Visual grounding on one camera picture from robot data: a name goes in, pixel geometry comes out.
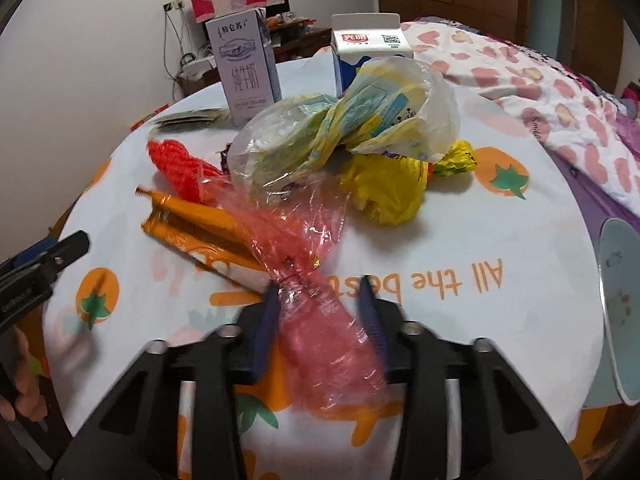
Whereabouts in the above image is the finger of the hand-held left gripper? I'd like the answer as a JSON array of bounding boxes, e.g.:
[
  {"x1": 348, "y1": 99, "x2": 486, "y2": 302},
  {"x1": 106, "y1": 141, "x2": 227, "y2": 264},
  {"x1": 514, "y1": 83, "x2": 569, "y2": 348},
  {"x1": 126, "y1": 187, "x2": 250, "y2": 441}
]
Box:
[
  {"x1": 0, "y1": 237, "x2": 58, "y2": 276},
  {"x1": 30, "y1": 230, "x2": 92, "y2": 283}
]

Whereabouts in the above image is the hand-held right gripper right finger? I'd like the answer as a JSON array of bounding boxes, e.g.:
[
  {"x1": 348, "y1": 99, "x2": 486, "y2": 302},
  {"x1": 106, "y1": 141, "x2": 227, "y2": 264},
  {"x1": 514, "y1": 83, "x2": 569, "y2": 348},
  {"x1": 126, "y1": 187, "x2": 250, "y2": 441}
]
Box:
[{"x1": 357, "y1": 275, "x2": 583, "y2": 480}]

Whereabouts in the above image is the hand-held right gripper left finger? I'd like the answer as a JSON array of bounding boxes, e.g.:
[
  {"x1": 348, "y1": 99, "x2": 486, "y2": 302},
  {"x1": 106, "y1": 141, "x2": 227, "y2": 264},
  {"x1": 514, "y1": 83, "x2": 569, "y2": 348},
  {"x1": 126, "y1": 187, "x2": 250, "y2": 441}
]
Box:
[{"x1": 52, "y1": 282, "x2": 283, "y2": 480}]

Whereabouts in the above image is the pink transparent plastic bag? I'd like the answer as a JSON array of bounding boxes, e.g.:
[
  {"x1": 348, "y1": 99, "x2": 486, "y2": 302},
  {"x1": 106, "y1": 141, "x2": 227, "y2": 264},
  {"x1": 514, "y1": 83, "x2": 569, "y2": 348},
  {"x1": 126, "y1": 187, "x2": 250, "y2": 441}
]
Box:
[{"x1": 200, "y1": 170, "x2": 402, "y2": 417}]

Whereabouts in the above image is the yellow plastic bag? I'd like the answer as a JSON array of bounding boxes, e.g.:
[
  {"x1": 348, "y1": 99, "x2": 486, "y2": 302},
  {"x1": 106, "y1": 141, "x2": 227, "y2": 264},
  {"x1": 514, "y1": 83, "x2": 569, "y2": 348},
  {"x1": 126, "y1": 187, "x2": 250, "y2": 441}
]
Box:
[{"x1": 340, "y1": 154, "x2": 432, "y2": 225}]

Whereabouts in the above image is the clear bag with yellow print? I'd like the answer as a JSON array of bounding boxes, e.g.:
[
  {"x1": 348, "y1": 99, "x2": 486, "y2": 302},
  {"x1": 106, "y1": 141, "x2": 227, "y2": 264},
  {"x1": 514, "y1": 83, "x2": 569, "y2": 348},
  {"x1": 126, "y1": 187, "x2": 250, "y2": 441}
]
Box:
[{"x1": 227, "y1": 56, "x2": 461, "y2": 207}]

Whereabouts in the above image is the light green waste bin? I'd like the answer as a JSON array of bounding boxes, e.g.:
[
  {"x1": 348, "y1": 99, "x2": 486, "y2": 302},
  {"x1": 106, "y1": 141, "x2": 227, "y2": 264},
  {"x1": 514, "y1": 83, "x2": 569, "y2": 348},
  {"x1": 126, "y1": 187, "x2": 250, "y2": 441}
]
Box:
[{"x1": 582, "y1": 217, "x2": 640, "y2": 408}]

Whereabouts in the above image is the person's left hand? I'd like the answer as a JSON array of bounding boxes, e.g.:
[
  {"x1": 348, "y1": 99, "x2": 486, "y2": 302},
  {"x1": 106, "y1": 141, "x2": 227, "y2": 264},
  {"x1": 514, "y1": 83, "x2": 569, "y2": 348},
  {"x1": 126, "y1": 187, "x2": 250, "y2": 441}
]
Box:
[{"x1": 0, "y1": 329, "x2": 50, "y2": 423}]

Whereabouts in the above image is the orange snack packet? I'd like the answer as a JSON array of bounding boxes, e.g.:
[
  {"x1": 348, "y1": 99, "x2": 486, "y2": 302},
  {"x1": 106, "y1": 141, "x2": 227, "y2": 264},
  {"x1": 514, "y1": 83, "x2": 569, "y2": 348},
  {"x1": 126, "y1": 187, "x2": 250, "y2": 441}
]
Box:
[{"x1": 135, "y1": 187, "x2": 281, "y2": 292}]

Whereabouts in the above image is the red mesh net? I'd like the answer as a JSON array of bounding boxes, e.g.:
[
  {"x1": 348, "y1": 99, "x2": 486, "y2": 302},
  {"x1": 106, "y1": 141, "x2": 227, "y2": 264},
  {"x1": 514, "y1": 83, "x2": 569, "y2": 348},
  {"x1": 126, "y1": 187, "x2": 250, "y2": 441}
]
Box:
[{"x1": 146, "y1": 139, "x2": 224, "y2": 196}]

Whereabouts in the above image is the red white carton box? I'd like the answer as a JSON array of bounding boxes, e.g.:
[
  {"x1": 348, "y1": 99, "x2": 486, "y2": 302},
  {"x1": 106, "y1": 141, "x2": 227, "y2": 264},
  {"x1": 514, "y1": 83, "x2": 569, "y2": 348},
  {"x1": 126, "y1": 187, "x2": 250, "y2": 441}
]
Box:
[{"x1": 130, "y1": 102, "x2": 169, "y2": 134}]

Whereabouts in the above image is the dark green sachet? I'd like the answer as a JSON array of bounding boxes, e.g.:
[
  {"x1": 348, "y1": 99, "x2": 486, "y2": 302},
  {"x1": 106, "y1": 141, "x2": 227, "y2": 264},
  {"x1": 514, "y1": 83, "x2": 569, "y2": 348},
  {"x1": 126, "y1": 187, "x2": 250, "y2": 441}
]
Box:
[
  {"x1": 151, "y1": 112, "x2": 221, "y2": 134},
  {"x1": 172, "y1": 107, "x2": 231, "y2": 123}
]

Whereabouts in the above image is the yellow foil wrapper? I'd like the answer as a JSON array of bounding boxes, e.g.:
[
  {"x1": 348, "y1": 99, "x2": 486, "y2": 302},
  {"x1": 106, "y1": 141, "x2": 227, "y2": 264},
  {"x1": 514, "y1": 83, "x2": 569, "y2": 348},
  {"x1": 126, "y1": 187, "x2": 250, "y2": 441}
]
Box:
[{"x1": 430, "y1": 139, "x2": 479, "y2": 180}]

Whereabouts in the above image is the cardboard box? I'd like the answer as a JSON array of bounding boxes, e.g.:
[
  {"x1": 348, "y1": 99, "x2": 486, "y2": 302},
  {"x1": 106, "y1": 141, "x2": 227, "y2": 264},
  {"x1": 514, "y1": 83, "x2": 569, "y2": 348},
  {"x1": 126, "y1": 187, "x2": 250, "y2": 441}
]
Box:
[{"x1": 177, "y1": 57, "x2": 227, "y2": 99}]

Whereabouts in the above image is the grey milk carton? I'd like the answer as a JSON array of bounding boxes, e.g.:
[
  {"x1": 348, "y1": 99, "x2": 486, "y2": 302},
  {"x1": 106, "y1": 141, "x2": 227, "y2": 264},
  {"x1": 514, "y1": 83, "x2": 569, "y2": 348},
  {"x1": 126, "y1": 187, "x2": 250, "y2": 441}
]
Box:
[{"x1": 205, "y1": 8, "x2": 284, "y2": 127}]

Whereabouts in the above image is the mauve bed sheet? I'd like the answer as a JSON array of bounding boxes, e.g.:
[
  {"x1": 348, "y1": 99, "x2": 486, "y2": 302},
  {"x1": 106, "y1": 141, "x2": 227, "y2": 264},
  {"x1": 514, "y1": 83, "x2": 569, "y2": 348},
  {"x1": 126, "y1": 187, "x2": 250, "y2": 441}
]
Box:
[{"x1": 545, "y1": 145, "x2": 640, "y2": 242}]

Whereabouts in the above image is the blue white milk carton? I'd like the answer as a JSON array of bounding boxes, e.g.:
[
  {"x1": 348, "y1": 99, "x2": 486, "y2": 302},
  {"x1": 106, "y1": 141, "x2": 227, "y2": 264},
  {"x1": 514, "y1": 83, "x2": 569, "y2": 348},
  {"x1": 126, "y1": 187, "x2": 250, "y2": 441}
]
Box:
[{"x1": 331, "y1": 12, "x2": 415, "y2": 98}]

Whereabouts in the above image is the wooden tv cabinet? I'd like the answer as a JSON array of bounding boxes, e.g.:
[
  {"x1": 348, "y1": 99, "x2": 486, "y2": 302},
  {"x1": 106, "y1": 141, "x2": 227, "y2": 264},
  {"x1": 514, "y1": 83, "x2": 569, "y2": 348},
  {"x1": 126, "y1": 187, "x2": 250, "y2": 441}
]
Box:
[{"x1": 270, "y1": 16, "x2": 334, "y2": 64}]

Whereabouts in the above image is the white heart print blanket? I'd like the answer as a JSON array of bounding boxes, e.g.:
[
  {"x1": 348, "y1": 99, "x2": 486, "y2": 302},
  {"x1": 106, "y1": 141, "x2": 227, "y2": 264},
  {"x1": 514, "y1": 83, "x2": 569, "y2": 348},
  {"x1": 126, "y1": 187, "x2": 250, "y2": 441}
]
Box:
[{"x1": 400, "y1": 20, "x2": 640, "y2": 222}]

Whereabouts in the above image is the frosted glass door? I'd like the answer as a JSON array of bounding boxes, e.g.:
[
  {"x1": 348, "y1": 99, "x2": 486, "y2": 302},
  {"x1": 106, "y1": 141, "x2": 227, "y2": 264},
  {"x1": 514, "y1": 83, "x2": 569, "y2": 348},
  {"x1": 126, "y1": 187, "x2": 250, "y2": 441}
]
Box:
[{"x1": 530, "y1": 0, "x2": 574, "y2": 69}]

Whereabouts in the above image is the black power cable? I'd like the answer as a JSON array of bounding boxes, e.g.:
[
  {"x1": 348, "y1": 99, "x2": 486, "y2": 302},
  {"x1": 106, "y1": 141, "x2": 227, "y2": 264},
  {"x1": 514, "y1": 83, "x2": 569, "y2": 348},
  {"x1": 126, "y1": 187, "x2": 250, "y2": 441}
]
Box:
[{"x1": 162, "y1": 7, "x2": 202, "y2": 97}]

